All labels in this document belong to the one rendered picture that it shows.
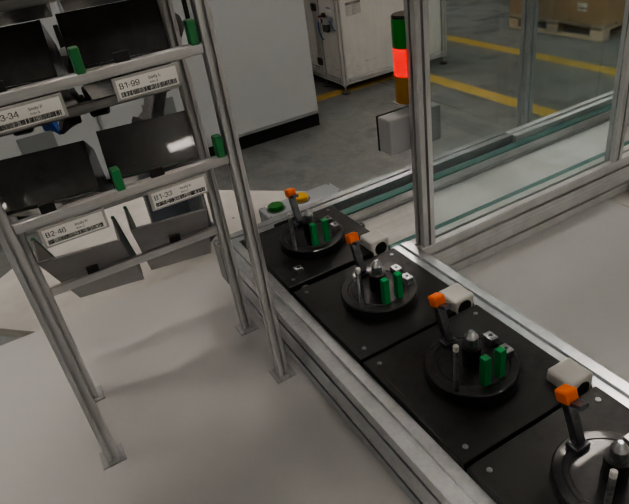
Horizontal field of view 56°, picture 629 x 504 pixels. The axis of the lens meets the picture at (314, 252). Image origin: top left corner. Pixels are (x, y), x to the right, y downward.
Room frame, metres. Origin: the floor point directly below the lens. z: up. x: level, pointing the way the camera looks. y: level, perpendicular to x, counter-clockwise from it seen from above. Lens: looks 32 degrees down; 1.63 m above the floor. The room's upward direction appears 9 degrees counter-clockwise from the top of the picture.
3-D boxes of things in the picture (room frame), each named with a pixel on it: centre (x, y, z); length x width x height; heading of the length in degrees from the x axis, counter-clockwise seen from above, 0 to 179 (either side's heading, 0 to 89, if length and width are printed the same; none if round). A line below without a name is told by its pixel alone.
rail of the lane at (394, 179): (1.36, -0.19, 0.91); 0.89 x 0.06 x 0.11; 115
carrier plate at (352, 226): (1.10, 0.00, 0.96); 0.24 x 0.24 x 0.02; 25
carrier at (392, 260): (0.87, -0.11, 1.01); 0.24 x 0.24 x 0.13; 25
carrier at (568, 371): (0.65, -0.21, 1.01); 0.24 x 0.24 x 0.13; 25
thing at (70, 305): (1.35, 0.35, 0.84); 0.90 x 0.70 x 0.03; 68
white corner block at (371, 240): (1.05, -0.13, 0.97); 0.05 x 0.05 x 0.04; 25
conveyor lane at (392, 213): (1.21, -0.28, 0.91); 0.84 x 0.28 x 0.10; 115
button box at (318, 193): (1.33, 0.01, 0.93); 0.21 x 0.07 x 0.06; 115
